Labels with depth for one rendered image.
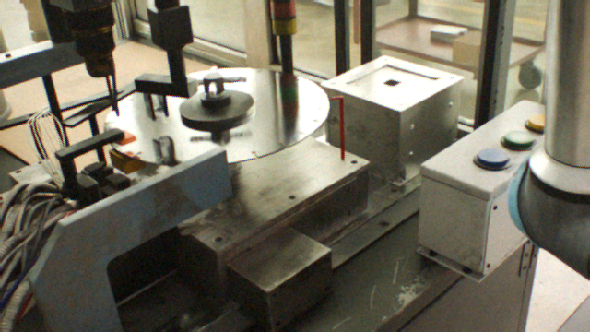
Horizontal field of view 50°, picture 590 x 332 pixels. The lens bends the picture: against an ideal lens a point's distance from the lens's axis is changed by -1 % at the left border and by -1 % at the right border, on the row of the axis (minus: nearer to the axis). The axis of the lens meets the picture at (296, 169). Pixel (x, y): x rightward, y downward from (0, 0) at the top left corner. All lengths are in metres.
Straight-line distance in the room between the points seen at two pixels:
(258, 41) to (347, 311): 0.85
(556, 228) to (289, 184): 0.38
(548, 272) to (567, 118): 1.53
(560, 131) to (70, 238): 0.50
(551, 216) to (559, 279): 1.43
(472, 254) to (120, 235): 0.47
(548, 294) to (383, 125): 1.16
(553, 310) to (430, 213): 1.18
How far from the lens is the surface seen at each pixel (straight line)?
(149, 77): 0.88
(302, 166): 0.97
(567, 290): 2.13
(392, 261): 0.94
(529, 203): 0.76
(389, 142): 1.07
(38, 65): 1.01
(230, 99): 0.93
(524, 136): 0.95
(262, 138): 0.85
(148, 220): 0.70
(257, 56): 1.57
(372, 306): 0.87
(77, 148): 0.83
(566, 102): 0.67
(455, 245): 0.91
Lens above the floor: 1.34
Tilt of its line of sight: 30 degrees down
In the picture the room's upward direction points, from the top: 4 degrees counter-clockwise
